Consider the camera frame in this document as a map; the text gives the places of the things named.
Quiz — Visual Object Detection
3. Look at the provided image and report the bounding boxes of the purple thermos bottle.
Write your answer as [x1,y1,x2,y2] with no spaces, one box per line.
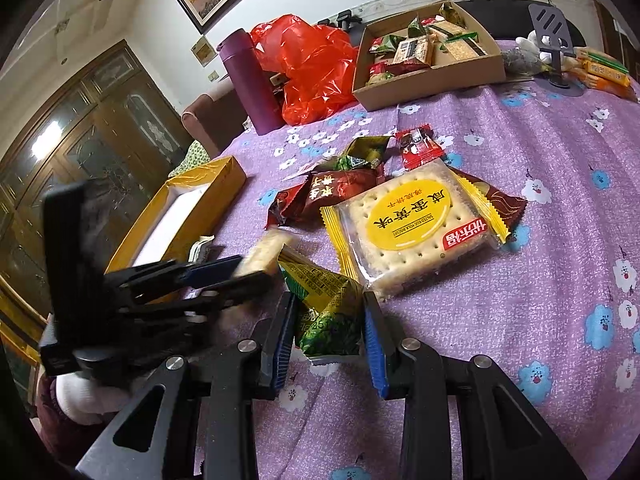
[216,29,285,136]

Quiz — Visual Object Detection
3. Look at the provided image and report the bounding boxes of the white plush toy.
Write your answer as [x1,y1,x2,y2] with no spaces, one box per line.
[515,30,581,71]

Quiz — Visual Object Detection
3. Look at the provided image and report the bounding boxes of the green yellow snack packet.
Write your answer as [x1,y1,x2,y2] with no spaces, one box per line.
[277,245,366,366]

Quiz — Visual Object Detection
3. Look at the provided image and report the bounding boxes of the green floral cushion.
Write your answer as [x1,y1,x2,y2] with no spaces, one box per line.
[167,140,211,178]

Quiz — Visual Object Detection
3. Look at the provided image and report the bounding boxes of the yellow wall notice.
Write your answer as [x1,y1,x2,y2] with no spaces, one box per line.
[190,35,217,68]

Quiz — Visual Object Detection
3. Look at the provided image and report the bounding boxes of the pile of assorted snack packets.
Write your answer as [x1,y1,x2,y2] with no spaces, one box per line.
[367,2,493,88]

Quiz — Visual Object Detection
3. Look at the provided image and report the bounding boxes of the green brown snack packet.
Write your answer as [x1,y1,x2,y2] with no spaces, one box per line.
[335,135,393,173]

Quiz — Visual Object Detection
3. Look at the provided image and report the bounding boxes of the purple floral tablecloth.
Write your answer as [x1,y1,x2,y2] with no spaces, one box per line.
[192,35,640,480]

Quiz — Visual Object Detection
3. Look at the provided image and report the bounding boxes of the dark red brown packet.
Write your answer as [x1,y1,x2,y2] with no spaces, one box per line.
[265,182,321,228]

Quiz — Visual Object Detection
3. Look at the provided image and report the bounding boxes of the black leather chair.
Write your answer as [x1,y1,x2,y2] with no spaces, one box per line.
[462,0,587,48]

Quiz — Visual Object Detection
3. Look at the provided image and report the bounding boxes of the red packet with dark picture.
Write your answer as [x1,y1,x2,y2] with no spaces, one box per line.
[395,127,446,171]

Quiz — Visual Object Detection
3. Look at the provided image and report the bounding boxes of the black phone stand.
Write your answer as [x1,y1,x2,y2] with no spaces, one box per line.
[527,2,586,98]

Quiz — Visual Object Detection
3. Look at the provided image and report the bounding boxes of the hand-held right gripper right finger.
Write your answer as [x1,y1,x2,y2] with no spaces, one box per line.
[363,290,587,480]

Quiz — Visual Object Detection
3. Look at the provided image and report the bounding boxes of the brown cardboard box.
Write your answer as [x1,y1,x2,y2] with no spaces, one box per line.
[351,0,507,112]

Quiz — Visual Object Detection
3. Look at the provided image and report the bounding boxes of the brown striped snack packet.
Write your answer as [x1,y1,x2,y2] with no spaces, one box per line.
[452,167,528,236]

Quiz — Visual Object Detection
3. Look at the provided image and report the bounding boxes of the brown armchair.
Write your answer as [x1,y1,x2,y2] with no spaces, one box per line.
[181,77,251,158]

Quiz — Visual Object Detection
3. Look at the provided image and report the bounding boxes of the brown packet with yellow print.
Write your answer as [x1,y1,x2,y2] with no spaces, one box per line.
[305,167,386,221]

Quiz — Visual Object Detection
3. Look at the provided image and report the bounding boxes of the orange green boxes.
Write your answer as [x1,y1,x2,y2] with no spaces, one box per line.
[572,46,638,101]

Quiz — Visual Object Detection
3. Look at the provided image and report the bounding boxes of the yellow rimmed white box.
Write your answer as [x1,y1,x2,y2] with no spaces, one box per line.
[102,156,247,276]

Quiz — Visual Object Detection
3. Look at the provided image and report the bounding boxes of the large yellow cracker packet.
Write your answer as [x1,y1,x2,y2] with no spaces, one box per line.
[320,160,511,303]

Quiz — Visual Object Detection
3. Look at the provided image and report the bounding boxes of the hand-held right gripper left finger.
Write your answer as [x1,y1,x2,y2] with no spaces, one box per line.
[75,291,300,480]

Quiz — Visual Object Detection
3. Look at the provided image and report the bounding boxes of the person's left forearm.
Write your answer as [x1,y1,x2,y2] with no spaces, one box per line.
[30,370,141,466]

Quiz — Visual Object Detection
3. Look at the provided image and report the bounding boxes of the dark wooden cabinet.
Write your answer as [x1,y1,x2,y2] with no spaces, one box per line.
[0,40,193,311]

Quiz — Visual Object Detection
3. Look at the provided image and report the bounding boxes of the small pale cracker packet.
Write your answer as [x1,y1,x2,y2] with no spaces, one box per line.
[235,230,296,281]

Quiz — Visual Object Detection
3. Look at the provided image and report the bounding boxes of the red plastic bag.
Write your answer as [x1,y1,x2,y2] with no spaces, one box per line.
[250,14,361,127]

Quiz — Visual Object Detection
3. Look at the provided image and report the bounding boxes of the pale green striped packet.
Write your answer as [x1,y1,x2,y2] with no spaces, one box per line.
[189,236,216,264]

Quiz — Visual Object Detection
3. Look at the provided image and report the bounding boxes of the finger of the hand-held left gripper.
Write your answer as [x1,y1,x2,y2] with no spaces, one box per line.
[184,271,275,309]
[106,254,245,292]

